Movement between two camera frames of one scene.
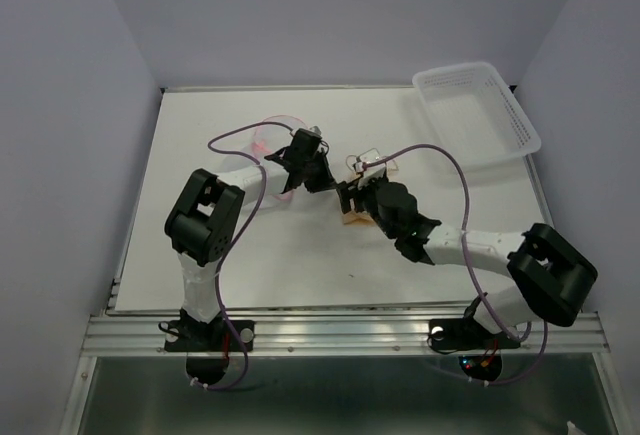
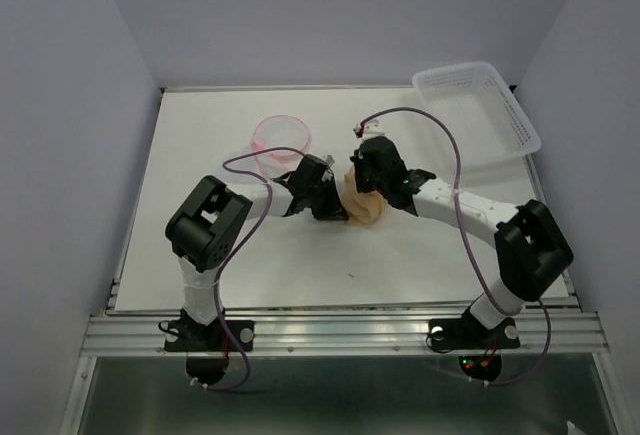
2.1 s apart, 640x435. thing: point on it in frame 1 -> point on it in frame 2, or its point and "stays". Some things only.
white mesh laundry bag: [270, 136] stays
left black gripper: [326, 180] -> [334, 210]
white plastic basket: [471, 113] stays
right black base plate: [465, 334] stays
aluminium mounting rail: [343, 332] stays
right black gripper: [355, 190] -> [358, 162]
